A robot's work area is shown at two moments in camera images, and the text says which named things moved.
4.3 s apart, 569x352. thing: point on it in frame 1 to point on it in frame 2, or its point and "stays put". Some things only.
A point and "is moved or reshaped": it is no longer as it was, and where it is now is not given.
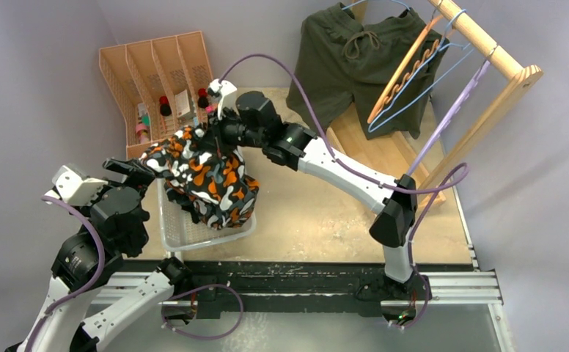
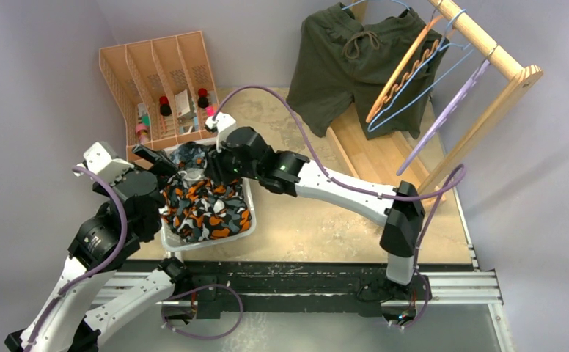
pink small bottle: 142,133 stays put
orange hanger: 426,44 stays put
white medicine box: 182,105 stays put
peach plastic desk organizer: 160,85 stays put
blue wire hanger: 438,50 to 435,87
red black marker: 203,100 stays put
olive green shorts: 387,67 stays put
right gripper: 217,131 to 216,169
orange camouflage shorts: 212,185 is moved or reshaped
